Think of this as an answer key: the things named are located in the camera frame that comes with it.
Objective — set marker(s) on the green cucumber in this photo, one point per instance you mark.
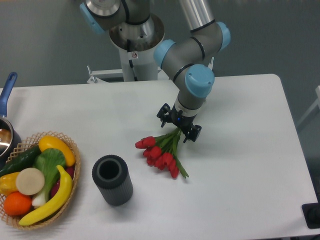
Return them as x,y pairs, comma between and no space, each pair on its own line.
22,161

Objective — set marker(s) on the yellow bell pepper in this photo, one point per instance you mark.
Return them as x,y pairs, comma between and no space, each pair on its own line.
8,183

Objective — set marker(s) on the orange fruit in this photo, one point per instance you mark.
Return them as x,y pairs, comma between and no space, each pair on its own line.
17,204

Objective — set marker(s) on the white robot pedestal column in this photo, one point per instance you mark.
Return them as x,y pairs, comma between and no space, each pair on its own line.
138,65

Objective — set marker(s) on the red tulip bouquet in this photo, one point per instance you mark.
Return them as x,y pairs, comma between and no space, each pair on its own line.
161,152

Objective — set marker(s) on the blue handled saucepan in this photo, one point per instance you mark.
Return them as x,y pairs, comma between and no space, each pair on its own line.
9,138

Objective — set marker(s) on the woven wicker basket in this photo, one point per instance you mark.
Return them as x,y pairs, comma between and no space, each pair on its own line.
27,143

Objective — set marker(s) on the beige round disc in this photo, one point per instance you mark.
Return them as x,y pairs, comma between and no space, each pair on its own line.
30,181

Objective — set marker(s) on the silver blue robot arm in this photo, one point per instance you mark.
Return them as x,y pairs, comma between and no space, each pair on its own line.
139,36

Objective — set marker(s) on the white metal base frame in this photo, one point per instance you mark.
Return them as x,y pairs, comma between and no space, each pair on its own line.
116,75

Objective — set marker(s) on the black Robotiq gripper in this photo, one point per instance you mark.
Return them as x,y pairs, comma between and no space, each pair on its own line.
181,120

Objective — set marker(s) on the yellow banana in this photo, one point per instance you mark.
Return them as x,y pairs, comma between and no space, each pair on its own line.
54,204

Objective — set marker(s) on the green bok choy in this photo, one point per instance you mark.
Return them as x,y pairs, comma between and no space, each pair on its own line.
47,163

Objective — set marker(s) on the dark grey ribbed vase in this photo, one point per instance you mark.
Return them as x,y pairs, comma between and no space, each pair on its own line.
111,175

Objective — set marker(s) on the black device at table edge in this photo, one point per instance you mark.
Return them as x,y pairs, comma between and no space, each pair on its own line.
311,212

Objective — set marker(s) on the white furniture leg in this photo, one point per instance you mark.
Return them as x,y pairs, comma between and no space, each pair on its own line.
310,113

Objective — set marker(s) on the dark red vegetable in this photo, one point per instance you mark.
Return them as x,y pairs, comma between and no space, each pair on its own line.
55,188

